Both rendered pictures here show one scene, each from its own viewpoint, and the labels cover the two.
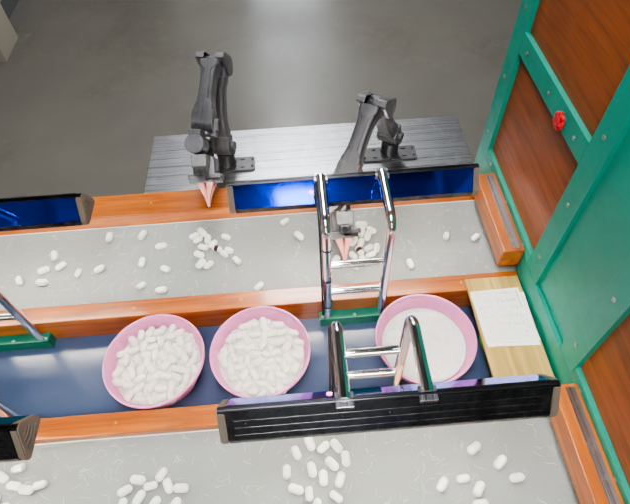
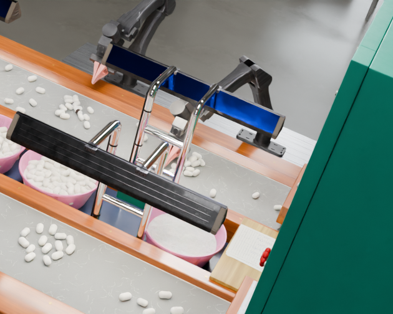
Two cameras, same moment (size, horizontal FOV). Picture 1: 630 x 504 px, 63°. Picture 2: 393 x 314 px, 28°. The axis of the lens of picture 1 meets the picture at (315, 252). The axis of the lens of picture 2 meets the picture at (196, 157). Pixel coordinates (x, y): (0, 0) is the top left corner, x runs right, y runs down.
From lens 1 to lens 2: 1.44 m
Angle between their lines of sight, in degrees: 22
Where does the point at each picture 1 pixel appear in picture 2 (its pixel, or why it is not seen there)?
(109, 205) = (23, 51)
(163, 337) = (0, 133)
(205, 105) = (134, 15)
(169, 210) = (62, 75)
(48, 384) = not seen: outside the picture
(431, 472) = (123, 290)
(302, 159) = not seen: hidden behind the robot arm
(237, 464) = not seen: outside the picture
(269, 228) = (126, 123)
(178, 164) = (92, 65)
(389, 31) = not seen: hidden behind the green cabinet
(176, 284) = (33, 114)
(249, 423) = (29, 129)
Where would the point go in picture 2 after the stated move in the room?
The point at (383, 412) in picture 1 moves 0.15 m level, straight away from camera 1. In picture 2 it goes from (110, 166) to (150, 150)
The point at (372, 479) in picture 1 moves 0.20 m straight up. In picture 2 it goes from (79, 269) to (92, 215)
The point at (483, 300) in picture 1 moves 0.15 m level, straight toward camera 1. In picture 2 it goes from (246, 232) to (209, 243)
